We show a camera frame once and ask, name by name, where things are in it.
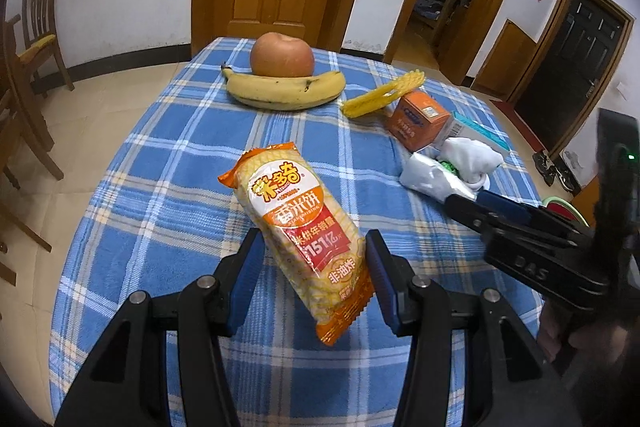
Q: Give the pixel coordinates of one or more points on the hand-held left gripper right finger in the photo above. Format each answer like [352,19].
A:
[382,277]

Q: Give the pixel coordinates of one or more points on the teal white box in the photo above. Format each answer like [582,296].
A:
[480,134]

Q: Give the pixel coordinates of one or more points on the red doormat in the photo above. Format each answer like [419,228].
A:
[506,108]

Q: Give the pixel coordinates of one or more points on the orange rice cracker packet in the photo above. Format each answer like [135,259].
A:
[300,227]

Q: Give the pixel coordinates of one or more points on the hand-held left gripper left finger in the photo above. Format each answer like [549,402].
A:
[245,277]

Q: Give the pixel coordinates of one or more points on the blue plaid tablecloth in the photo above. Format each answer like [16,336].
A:
[200,187]

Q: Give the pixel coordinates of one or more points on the banana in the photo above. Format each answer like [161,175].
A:
[285,89]

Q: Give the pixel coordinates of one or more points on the wooden cabinet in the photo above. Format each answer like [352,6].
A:
[589,202]

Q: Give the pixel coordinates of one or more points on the white cloth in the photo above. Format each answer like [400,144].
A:
[472,157]

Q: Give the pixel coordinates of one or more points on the person's right hand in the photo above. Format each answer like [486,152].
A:
[552,329]

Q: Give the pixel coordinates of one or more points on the orange carton box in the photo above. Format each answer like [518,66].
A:
[417,122]

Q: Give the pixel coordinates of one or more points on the wall light switch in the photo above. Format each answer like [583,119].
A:
[622,89]

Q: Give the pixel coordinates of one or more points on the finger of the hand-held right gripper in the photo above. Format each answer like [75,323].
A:
[465,209]
[507,208]

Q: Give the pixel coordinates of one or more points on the small green packet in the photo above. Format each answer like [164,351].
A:
[448,167]

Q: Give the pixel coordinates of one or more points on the dark shoe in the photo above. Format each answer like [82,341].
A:
[566,177]
[542,163]

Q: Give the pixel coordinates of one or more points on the apple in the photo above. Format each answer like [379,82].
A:
[282,57]

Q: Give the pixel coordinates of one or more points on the red basin with green rim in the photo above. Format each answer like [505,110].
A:
[555,204]

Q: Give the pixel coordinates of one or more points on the white plastic wrapper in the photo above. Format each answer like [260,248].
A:
[427,179]

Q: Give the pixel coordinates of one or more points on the wooden wall panel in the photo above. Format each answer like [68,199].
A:
[505,57]

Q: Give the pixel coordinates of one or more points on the wooden chair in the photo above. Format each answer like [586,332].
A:
[22,107]
[42,22]

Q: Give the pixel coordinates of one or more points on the black entrance door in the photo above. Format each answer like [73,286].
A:
[575,72]

